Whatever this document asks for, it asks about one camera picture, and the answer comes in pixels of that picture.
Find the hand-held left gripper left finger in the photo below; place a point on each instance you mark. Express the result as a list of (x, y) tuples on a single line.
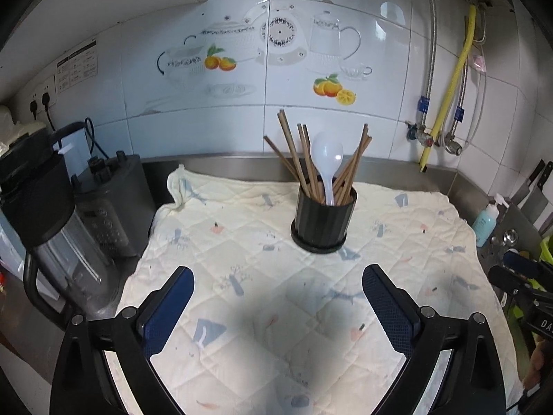
[(168, 311)]

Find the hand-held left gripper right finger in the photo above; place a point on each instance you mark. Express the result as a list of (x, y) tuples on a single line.
[(389, 311)]

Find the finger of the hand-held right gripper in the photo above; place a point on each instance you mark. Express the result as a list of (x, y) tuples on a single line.
[(516, 283), (525, 264)]

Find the black ribbed utensil cup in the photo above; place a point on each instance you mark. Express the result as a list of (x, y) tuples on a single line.
[(319, 229)]

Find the bunch of brown chopsticks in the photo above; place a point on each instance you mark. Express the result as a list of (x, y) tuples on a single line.
[(347, 179)]

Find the white plastic spoon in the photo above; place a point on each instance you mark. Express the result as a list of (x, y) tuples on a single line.
[(327, 151)]

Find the person's right hand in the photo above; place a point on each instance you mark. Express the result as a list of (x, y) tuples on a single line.
[(538, 363)]

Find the green plastic rack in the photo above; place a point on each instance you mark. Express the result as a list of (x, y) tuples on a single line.
[(548, 248)]

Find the cluster of metal spoons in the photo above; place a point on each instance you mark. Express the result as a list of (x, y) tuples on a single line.
[(511, 237)]

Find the blue soap pump bottle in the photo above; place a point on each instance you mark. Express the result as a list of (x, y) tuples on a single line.
[(486, 224)]

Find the cream quilted printed cloth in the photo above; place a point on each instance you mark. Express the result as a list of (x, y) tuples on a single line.
[(259, 311)]

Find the grey blender base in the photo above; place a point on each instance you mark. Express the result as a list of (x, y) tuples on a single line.
[(125, 190)]

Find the metal angle valve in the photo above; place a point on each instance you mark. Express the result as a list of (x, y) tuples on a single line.
[(453, 146), (421, 134)]

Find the black lidded glass blender jar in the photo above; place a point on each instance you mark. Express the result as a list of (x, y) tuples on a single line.
[(34, 181)]

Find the pink hanging tag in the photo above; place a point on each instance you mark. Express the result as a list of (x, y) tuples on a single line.
[(479, 65)]

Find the beige plastic container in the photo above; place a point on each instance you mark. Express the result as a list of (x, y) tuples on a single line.
[(17, 132)]

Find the white wall socket with plugs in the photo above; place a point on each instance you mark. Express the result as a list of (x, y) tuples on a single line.
[(43, 90)]

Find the printed wall label sticker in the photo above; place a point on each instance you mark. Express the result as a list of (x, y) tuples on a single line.
[(77, 65)]

